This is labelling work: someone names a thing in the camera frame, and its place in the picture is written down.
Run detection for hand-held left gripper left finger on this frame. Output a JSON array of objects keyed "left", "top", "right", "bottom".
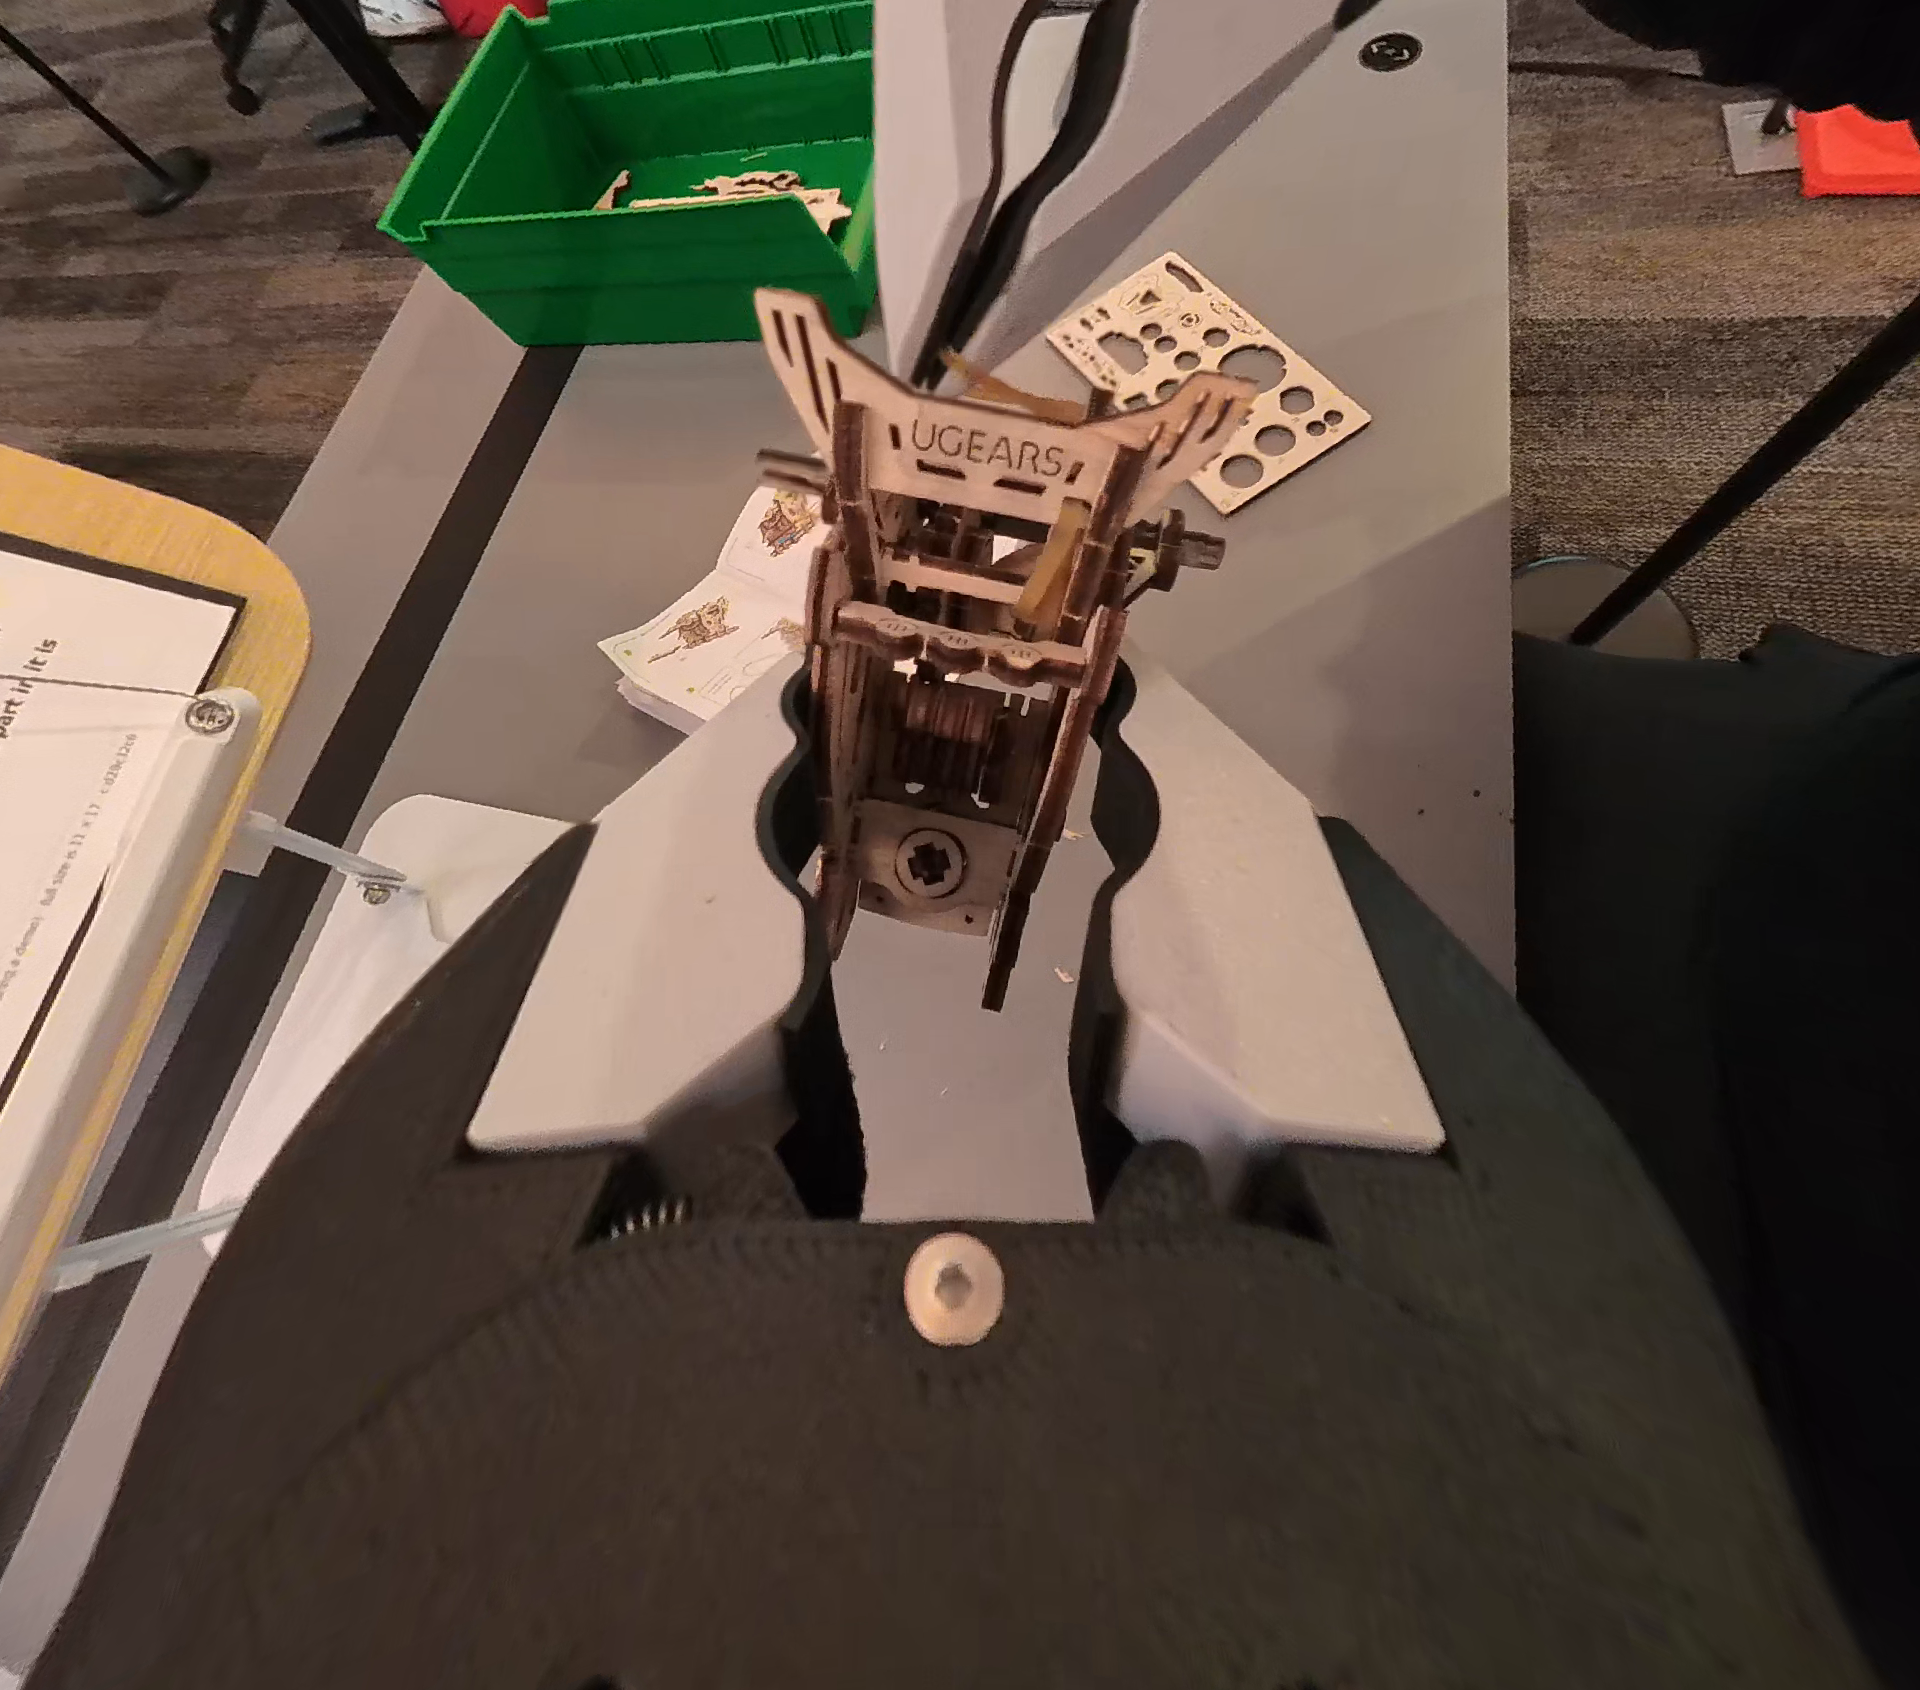
[{"left": 469, "top": 655, "right": 870, "bottom": 1217}]

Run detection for orange traffic cone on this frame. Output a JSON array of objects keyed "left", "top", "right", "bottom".
[{"left": 1791, "top": 105, "right": 1920, "bottom": 203}]

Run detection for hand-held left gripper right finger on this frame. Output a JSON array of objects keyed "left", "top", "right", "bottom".
[{"left": 1066, "top": 662, "right": 1447, "bottom": 1217}]

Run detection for large tan rubber band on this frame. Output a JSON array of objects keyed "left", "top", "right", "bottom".
[{"left": 938, "top": 350, "right": 1089, "bottom": 426}]

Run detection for wooden parts sheet round holes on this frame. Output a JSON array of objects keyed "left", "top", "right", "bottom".
[{"left": 1048, "top": 251, "right": 1373, "bottom": 516}]

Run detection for black stand pole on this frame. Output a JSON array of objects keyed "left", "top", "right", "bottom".
[
  {"left": 0, "top": 15, "right": 214, "bottom": 217},
  {"left": 1510, "top": 295, "right": 1920, "bottom": 662}
]

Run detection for illustrated instruction booklet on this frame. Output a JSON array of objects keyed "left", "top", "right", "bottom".
[{"left": 601, "top": 487, "right": 823, "bottom": 736}]

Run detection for wooden mechanical model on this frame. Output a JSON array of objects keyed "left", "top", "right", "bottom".
[{"left": 753, "top": 287, "right": 1259, "bottom": 1016}]

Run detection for green plastic bin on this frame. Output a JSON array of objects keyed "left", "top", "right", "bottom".
[{"left": 377, "top": 0, "right": 878, "bottom": 345}]

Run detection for white document stand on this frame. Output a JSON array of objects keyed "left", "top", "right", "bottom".
[{"left": 0, "top": 445, "right": 588, "bottom": 1382}]

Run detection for grey floor outlet box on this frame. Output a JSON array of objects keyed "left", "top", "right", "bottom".
[{"left": 1723, "top": 95, "right": 1802, "bottom": 179}]

